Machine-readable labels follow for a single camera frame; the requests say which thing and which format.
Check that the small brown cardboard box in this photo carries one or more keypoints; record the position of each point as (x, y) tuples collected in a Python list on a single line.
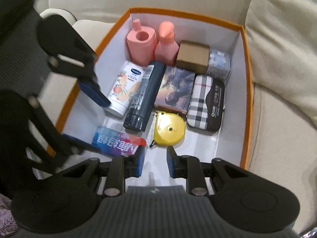
[(193, 57)]

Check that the small clear plastic box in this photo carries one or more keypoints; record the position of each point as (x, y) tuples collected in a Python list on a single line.
[(219, 64)]

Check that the blue and red packet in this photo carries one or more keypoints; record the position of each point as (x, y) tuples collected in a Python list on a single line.
[(114, 141)]

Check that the white peach-print cream tube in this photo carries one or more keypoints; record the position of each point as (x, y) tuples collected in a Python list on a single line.
[(126, 84)]

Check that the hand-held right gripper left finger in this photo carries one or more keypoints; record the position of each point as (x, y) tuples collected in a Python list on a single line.
[(140, 162)]

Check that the beige cushion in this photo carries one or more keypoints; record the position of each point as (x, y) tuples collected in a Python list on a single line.
[(284, 42)]

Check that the yellow tape measure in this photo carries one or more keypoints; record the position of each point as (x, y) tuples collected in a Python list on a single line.
[(168, 129)]

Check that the dark photo card box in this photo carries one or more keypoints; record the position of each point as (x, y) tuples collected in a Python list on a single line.
[(173, 89)]

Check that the purple fluffy cloth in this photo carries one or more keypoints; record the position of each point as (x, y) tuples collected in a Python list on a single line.
[(7, 215)]

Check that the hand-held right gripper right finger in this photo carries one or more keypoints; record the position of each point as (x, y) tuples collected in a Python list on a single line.
[(171, 162)]

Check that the plaid case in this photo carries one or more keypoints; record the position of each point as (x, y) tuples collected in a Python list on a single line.
[(198, 104)]

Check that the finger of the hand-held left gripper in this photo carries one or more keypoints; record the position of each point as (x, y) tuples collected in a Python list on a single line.
[(95, 93), (74, 142)]

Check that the beige sofa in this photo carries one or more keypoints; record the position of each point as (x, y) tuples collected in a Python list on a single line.
[(284, 153)]

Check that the dark spray bottle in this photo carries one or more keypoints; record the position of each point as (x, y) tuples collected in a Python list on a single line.
[(143, 96)]

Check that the pink pump bottle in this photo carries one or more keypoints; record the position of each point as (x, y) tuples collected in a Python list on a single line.
[(167, 52)]

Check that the orange cardboard box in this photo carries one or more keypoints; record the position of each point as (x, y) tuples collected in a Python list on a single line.
[(223, 42)]

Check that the pink round-hole container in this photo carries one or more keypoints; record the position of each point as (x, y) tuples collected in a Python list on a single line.
[(141, 52)]

